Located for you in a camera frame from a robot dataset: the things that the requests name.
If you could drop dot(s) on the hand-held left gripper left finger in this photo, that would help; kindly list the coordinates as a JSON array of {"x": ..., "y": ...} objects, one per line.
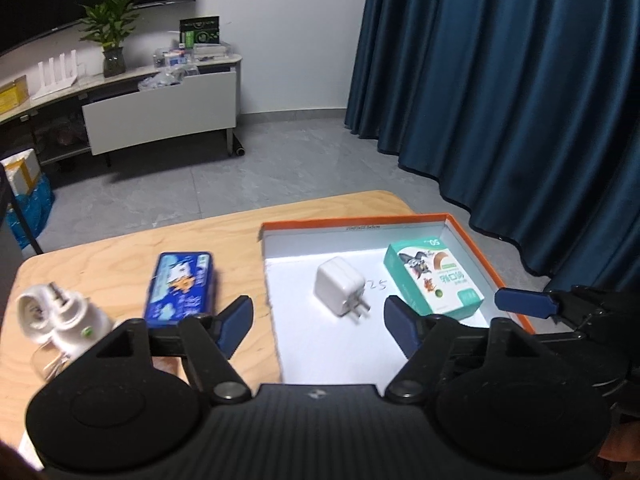
[{"x": 235, "y": 325}]

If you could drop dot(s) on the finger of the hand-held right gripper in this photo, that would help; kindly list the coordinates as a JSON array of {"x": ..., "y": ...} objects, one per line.
[{"x": 525, "y": 302}]

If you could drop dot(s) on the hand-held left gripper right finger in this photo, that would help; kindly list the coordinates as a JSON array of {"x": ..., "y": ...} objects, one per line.
[{"x": 400, "y": 325}]

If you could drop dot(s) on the orange-rimmed white cardboard box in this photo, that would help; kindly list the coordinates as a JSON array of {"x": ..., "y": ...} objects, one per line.
[{"x": 320, "y": 350}]

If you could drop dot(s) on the green bandage box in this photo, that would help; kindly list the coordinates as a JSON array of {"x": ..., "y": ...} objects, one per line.
[{"x": 430, "y": 275}]

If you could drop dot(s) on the blue cartoon tin case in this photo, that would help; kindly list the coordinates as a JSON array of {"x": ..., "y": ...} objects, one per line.
[{"x": 175, "y": 285}]

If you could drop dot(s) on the white power adapter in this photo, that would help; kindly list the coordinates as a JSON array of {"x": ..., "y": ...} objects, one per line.
[{"x": 335, "y": 282}]

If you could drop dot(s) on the white mosquito repellent vaporizer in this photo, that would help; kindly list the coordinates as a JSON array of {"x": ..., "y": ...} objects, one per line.
[{"x": 65, "y": 320}]

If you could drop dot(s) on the black cylinder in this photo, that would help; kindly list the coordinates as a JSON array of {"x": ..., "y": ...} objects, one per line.
[{"x": 237, "y": 149}]

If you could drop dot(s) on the dark blue curtain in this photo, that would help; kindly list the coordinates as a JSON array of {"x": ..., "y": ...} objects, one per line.
[{"x": 500, "y": 85}]

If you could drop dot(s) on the white and black TV cabinet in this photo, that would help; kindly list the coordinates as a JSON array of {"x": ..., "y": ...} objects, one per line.
[{"x": 160, "y": 110}]

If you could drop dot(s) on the blue plastic bag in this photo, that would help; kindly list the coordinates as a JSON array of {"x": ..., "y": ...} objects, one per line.
[{"x": 32, "y": 210}]

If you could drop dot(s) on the brown bundle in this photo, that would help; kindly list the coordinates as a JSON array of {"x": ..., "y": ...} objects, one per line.
[{"x": 67, "y": 134}]

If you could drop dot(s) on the clear crumpled plastic bag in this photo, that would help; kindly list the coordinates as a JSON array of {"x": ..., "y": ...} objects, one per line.
[{"x": 167, "y": 79}]

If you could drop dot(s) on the white foam box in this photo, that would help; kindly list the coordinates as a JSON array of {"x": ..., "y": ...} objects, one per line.
[{"x": 20, "y": 170}]

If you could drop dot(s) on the small boxes clutter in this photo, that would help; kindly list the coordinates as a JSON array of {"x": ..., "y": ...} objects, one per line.
[{"x": 172, "y": 57}]

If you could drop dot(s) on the black and green box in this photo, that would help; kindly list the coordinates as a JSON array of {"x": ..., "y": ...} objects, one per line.
[{"x": 200, "y": 32}]

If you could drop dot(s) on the white router with antennas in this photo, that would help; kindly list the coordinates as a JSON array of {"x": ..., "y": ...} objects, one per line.
[{"x": 50, "y": 85}]

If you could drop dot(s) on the yellow cardboard box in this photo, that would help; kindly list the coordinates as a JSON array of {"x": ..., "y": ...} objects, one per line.
[{"x": 12, "y": 95}]

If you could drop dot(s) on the potted green plant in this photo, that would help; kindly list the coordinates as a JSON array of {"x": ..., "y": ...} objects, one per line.
[{"x": 112, "y": 25}]

